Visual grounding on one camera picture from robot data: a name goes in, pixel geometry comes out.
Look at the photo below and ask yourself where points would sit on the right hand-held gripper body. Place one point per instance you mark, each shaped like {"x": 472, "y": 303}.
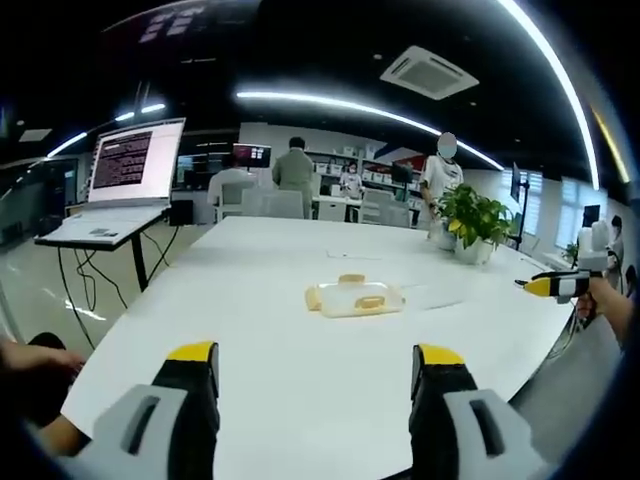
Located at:
{"x": 594, "y": 245}

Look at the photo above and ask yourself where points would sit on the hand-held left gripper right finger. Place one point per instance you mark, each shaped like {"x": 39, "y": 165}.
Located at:
{"x": 450, "y": 420}

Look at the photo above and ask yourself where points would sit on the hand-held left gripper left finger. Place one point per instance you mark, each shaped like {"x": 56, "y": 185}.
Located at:
{"x": 165, "y": 420}

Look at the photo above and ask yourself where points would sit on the yellow plastic buckle part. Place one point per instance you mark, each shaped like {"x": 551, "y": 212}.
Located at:
{"x": 313, "y": 299}
{"x": 370, "y": 301}
{"x": 351, "y": 278}

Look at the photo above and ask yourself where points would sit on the person's right hand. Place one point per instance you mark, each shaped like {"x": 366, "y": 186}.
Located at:
{"x": 589, "y": 304}

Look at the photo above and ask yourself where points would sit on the white plant pot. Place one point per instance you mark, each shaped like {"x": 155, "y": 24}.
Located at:
{"x": 472, "y": 252}

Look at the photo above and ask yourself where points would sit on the green potted plant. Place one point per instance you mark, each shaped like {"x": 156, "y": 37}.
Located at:
{"x": 475, "y": 210}

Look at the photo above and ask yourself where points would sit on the clear plastic container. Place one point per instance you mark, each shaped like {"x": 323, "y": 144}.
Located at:
{"x": 441, "y": 235}

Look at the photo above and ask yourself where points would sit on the clear plastic tray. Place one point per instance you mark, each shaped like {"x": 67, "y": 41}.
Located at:
{"x": 360, "y": 295}

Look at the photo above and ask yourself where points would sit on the black-legged laptop stand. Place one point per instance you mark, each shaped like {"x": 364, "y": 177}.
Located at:
{"x": 137, "y": 260}

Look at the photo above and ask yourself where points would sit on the curved ceiling light strip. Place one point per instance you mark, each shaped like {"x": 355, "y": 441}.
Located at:
{"x": 565, "y": 85}

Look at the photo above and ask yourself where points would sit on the white office chair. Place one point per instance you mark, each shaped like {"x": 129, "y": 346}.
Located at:
{"x": 235, "y": 200}
{"x": 385, "y": 210}
{"x": 280, "y": 204}

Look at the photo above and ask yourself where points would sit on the black box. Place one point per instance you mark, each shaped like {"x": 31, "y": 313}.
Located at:
{"x": 181, "y": 212}

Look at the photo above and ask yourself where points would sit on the shelf with white boxes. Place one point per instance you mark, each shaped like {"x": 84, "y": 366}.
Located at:
{"x": 370, "y": 167}

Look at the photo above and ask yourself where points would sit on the ceiling air conditioner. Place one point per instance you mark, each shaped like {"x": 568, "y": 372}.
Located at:
{"x": 430, "y": 72}

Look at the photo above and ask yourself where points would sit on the open white laptop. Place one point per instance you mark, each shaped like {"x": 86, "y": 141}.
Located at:
{"x": 132, "y": 165}

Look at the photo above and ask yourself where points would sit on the long ceiling light strip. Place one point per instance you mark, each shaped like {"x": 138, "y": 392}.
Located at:
{"x": 350, "y": 105}

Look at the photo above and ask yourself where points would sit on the desktop monitor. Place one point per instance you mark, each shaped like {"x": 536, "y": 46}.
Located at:
{"x": 252, "y": 156}

